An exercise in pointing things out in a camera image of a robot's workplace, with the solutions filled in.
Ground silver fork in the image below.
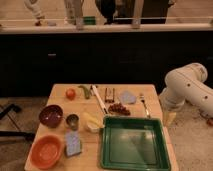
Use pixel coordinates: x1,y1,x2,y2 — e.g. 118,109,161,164
139,94,151,118

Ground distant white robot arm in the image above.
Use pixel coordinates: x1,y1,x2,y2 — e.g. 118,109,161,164
24,0,45,20

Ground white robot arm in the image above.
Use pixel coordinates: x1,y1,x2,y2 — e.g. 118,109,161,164
159,63,213,126

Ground green plastic tray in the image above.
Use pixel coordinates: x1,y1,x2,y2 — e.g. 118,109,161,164
100,117,171,171

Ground bunch of red grapes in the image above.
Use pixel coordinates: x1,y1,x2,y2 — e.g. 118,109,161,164
108,103,130,116

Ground yellow banana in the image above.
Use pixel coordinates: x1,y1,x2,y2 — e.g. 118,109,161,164
83,113,104,128

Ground green chili pepper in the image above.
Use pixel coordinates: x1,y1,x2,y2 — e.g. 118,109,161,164
78,85,91,99

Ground small metal cup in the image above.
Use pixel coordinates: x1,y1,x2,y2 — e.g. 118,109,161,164
66,114,79,131

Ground blue sponge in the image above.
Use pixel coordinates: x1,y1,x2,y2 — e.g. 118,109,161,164
65,131,82,157

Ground red tomato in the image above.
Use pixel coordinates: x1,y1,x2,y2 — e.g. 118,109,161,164
65,88,76,100

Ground dark red bowl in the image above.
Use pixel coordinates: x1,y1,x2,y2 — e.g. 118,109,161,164
39,105,63,128

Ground orange plastic bowl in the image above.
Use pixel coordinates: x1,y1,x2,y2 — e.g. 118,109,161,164
30,135,63,170

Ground black tripod stand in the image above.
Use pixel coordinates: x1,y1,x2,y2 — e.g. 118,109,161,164
0,104,35,141

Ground white handled knife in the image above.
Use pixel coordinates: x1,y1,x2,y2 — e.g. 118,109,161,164
92,85,108,114

